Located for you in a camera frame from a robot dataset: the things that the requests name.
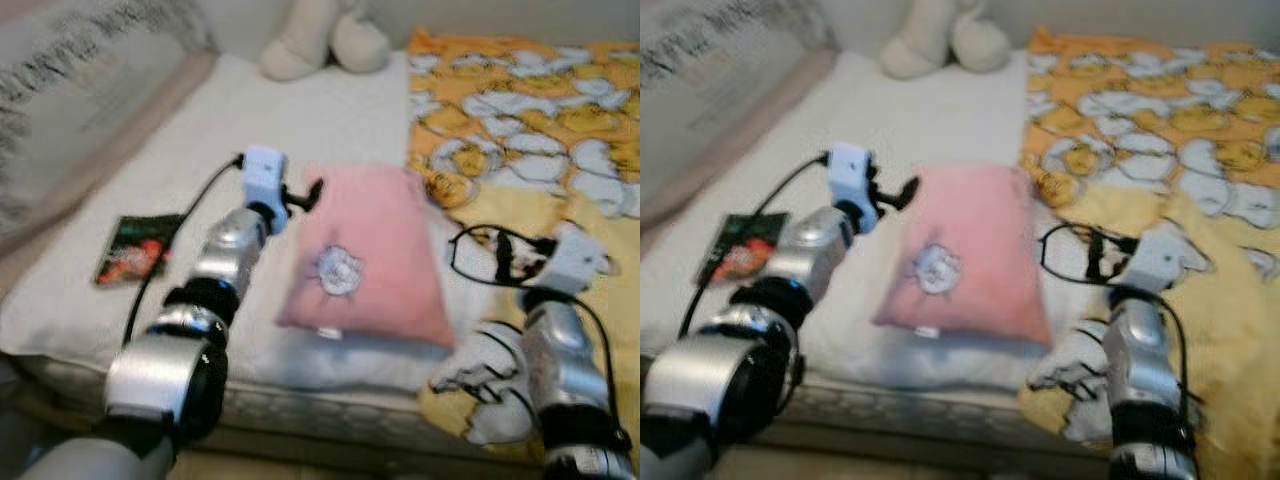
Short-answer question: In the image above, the white quilted bed sheet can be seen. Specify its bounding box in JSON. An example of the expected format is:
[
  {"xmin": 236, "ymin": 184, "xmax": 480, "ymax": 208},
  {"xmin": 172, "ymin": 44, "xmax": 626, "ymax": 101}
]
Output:
[
  {"xmin": 640, "ymin": 50, "xmax": 1061, "ymax": 391},
  {"xmin": 0, "ymin": 50, "xmax": 461, "ymax": 396}
]

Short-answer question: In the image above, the pink pillow with white flower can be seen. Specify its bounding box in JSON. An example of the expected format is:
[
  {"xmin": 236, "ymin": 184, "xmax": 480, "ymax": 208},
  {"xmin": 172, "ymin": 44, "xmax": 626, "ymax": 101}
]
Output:
[
  {"xmin": 275, "ymin": 163, "xmax": 459, "ymax": 351},
  {"xmin": 872, "ymin": 163, "xmax": 1053, "ymax": 348}
]

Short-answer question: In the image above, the yellow egg-print blanket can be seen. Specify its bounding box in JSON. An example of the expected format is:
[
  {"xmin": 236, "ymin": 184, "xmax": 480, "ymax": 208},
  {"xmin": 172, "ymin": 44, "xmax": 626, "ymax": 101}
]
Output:
[
  {"xmin": 1020, "ymin": 25, "xmax": 1280, "ymax": 480},
  {"xmin": 405, "ymin": 28, "xmax": 641, "ymax": 446}
]

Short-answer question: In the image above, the beige plush toy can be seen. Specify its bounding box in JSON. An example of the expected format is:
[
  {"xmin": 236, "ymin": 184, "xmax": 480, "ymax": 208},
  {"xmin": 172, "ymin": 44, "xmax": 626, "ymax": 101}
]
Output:
[
  {"xmin": 258, "ymin": 0, "xmax": 393, "ymax": 83},
  {"xmin": 878, "ymin": 0, "xmax": 1011, "ymax": 81}
]

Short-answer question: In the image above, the dark green red snack packet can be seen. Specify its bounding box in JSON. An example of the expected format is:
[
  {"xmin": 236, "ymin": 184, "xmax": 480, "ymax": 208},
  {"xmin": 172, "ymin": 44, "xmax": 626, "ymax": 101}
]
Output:
[
  {"xmin": 93, "ymin": 214, "xmax": 186, "ymax": 288},
  {"xmin": 697, "ymin": 212, "xmax": 791, "ymax": 286}
]

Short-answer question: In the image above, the grey black-print pillow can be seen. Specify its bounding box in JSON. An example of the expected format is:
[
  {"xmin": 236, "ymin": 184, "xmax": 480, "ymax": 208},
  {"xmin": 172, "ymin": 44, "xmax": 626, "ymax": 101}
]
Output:
[
  {"xmin": 0, "ymin": 0, "xmax": 216, "ymax": 241},
  {"xmin": 640, "ymin": 0, "xmax": 836, "ymax": 226}
]

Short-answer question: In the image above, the grey patterned mattress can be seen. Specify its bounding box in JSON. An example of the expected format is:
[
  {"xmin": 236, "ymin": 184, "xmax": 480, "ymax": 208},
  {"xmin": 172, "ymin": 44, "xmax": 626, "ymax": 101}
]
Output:
[
  {"xmin": 780, "ymin": 375, "xmax": 1121, "ymax": 461},
  {"xmin": 15, "ymin": 350, "xmax": 546, "ymax": 466}
]

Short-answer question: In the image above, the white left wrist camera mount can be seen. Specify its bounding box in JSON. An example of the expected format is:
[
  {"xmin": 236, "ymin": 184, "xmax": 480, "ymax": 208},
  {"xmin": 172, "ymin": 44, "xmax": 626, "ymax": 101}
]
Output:
[
  {"xmin": 240, "ymin": 145, "xmax": 291, "ymax": 236},
  {"xmin": 828, "ymin": 142, "xmax": 881, "ymax": 233}
]

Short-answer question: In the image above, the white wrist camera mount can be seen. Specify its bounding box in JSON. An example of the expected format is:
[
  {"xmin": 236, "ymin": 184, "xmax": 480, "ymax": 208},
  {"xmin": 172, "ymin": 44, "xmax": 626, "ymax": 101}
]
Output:
[
  {"xmin": 540, "ymin": 222, "xmax": 613, "ymax": 296},
  {"xmin": 240, "ymin": 145, "xmax": 291, "ymax": 236},
  {"xmin": 828, "ymin": 142, "xmax": 881, "ymax": 233},
  {"xmin": 1125, "ymin": 220, "xmax": 1211, "ymax": 291}
]

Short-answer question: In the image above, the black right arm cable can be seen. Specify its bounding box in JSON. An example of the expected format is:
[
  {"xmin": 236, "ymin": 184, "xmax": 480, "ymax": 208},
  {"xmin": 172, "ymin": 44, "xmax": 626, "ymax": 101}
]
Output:
[
  {"xmin": 1038, "ymin": 223, "xmax": 1196, "ymax": 441},
  {"xmin": 447, "ymin": 223, "xmax": 621, "ymax": 441}
]

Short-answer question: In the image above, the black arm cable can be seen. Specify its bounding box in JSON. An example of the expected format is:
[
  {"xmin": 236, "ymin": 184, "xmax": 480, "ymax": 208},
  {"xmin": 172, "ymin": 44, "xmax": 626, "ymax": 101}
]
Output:
[
  {"xmin": 1038, "ymin": 223, "xmax": 1196, "ymax": 441},
  {"xmin": 120, "ymin": 152, "xmax": 246, "ymax": 346},
  {"xmin": 680, "ymin": 150, "xmax": 833, "ymax": 341},
  {"xmin": 447, "ymin": 223, "xmax": 621, "ymax": 441}
]

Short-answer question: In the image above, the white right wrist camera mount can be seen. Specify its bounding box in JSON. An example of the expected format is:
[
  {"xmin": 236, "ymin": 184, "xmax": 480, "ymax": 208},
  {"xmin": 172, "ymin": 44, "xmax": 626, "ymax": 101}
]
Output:
[
  {"xmin": 540, "ymin": 222, "xmax": 613, "ymax": 296},
  {"xmin": 1125, "ymin": 220, "xmax": 1211, "ymax": 291}
]

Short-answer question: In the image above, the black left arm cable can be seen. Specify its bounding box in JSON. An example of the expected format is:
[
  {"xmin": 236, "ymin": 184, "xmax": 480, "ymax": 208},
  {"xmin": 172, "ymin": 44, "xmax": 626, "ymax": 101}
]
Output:
[
  {"xmin": 680, "ymin": 150, "xmax": 833, "ymax": 341},
  {"xmin": 120, "ymin": 152, "xmax": 246, "ymax": 346}
]

